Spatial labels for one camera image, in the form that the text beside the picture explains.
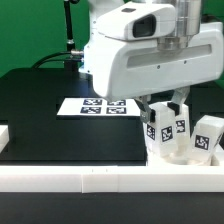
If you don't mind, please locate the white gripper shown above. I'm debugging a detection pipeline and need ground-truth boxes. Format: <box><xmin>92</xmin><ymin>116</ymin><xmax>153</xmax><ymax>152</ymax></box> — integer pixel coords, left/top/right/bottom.
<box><xmin>91</xmin><ymin>1</ymin><xmax>224</xmax><ymax>123</ymax></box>

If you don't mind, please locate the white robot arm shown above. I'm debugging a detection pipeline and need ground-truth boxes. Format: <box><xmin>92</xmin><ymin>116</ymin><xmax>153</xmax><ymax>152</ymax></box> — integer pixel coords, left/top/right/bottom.
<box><xmin>80</xmin><ymin>0</ymin><xmax>224</xmax><ymax>123</ymax></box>

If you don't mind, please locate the white marker sheet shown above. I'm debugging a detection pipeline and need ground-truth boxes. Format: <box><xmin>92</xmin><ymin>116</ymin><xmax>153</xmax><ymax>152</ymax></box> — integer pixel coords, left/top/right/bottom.
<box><xmin>57</xmin><ymin>98</ymin><xmax>140</xmax><ymax>117</ymax></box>

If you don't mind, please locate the white frame wall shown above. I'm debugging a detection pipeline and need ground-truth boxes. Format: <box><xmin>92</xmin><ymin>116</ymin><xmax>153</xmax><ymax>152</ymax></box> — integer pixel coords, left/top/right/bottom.
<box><xmin>0</xmin><ymin>125</ymin><xmax>224</xmax><ymax>194</ymax></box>

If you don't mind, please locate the black cable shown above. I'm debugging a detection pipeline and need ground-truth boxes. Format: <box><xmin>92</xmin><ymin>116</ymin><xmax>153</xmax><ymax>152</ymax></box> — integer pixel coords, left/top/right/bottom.
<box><xmin>31</xmin><ymin>49</ymin><xmax>84</xmax><ymax>69</ymax></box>

